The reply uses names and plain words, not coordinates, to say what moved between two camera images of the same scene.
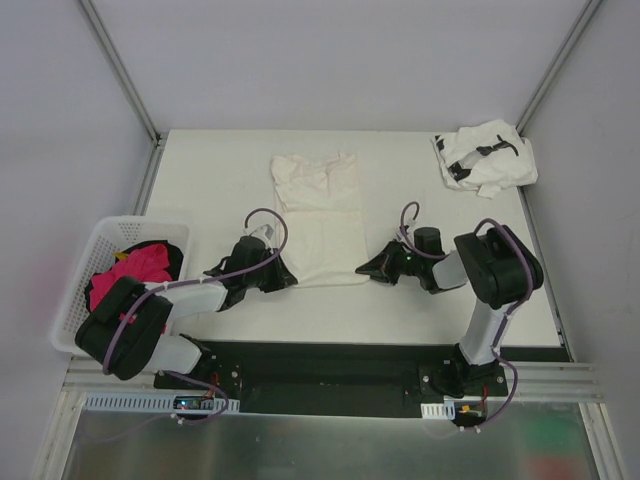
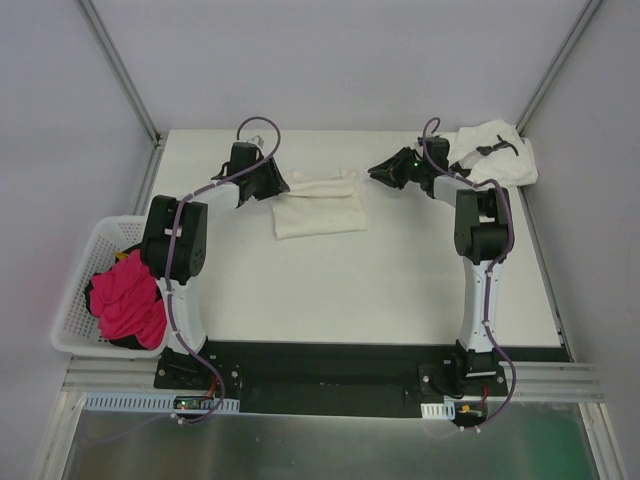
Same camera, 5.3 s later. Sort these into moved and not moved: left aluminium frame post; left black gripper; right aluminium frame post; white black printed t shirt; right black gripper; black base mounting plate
Moved: right black gripper; left black gripper
Not moved: white black printed t shirt; right aluminium frame post; left aluminium frame post; black base mounting plate
